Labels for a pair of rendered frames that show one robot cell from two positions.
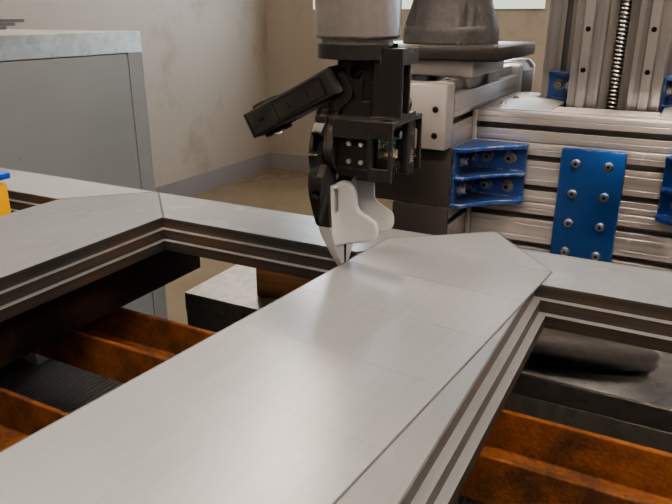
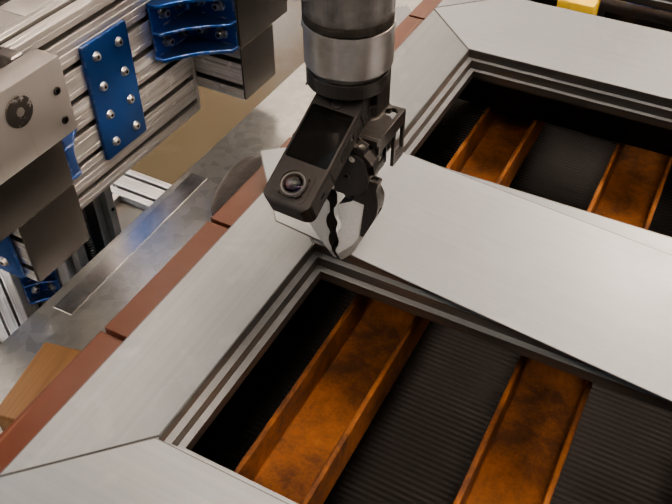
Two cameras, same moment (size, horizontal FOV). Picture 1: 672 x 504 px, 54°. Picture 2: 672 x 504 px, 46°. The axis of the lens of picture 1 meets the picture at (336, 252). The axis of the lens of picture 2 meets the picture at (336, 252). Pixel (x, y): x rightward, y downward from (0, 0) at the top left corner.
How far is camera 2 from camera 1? 0.90 m
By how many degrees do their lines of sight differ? 76
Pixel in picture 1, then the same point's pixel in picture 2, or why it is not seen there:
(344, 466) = (651, 254)
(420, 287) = (402, 208)
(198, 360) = (557, 332)
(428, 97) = (45, 82)
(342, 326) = (483, 254)
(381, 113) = (381, 108)
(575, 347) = not seen: hidden behind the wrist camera
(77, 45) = not seen: outside the picture
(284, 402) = (598, 281)
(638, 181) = (136, 39)
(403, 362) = (531, 226)
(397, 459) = (636, 235)
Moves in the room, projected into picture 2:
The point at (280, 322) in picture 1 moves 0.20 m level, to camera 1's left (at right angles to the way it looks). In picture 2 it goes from (482, 289) to (517, 474)
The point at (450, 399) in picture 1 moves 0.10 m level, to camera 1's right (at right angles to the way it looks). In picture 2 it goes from (570, 210) to (551, 155)
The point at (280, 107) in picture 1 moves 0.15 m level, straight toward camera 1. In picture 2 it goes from (335, 170) to (513, 161)
